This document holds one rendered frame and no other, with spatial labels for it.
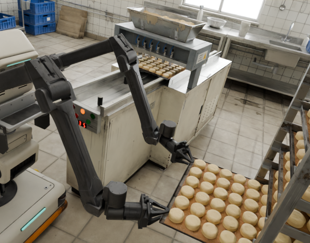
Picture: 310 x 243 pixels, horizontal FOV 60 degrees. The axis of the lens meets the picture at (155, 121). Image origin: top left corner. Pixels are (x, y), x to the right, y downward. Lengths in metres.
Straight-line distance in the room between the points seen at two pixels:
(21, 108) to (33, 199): 0.69
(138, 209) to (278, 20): 4.65
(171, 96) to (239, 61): 3.34
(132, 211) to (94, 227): 1.19
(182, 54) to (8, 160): 1.37
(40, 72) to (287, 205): 0.71
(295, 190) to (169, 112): 1.63
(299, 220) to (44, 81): 0.77
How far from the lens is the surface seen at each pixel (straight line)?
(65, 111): 0.82
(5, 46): 1.25
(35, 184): 1.98
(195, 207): 0.97
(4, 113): 1.35
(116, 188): 0.86
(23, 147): 1.55
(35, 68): 0.82
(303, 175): 0.66
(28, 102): 1.42
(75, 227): 2.08
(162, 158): 2.44
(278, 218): 0.74
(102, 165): 1.84
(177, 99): 2.13
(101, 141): 1.73
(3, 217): 1.84
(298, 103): 1.06
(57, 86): 0.82
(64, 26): 6.31
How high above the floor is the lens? 1.66
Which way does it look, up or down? 30 degrees down
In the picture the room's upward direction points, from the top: 11 degrees clockwise
